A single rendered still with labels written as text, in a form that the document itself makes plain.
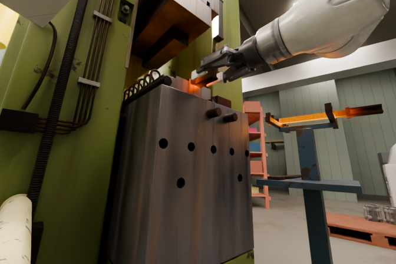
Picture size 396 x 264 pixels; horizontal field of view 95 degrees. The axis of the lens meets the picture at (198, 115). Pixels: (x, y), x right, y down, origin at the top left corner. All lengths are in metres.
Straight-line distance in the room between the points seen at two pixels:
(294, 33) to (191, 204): 0.44
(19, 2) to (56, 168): 0.36
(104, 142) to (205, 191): 0.32
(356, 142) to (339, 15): 6.94
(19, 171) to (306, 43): 0.66
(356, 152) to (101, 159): 7.05
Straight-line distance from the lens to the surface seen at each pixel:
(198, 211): 0.52
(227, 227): 0.61
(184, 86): 0.60
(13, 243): 0.27
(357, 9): 0.42
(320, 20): 0.41
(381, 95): 7.67
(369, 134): 7.36
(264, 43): 0.45
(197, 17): 0.80
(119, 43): 0.72
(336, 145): 6.30
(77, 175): 0.59
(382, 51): 5.02
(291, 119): 0.93
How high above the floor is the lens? 0.71
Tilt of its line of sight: 16 degrees up
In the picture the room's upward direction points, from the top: 2 degrees clockwise
